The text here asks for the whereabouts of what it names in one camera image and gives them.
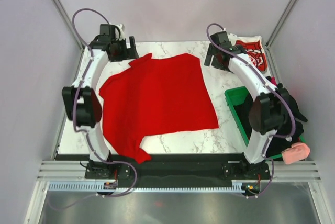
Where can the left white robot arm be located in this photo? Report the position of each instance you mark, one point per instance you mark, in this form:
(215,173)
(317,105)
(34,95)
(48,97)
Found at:
(81,103)

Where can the left aluminium frame post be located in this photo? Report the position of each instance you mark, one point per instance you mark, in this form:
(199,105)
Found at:
(67,21)

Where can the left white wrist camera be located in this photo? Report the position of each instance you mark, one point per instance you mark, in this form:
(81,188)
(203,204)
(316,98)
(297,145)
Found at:
(120,31)

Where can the white slotted cable duct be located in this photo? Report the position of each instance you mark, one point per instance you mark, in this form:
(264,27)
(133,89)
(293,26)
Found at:
(115,186)

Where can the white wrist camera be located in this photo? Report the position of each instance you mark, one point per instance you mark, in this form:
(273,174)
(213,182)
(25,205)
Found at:
(232,38)
(120,31)

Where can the plain red t-shirt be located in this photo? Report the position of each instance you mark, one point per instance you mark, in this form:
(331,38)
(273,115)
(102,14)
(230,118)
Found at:
(154,97)

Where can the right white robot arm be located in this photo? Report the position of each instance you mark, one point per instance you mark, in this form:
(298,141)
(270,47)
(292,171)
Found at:
(270,115)

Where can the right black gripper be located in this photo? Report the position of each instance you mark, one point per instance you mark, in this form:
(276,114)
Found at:
(208,58)

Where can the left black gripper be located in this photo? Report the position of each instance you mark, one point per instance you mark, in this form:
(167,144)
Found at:
(128,53)

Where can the pink garment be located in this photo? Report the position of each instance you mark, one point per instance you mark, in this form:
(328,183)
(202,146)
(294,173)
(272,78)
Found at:
(297,152)

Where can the green plastic bin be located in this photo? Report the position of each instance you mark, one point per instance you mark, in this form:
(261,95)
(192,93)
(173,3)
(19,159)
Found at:
(240,102)

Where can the right aluminium frame post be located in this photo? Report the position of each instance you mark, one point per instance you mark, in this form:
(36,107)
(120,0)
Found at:
(284,16)

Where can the aluminium frame post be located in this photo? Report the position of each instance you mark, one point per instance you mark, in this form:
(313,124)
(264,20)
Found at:
(67,21)
(284,16)

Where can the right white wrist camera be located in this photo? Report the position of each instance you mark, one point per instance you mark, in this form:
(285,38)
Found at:
(232,38)

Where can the folded red Coca-Cola t-shirt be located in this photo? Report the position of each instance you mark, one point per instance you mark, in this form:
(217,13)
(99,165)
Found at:
(255,51)

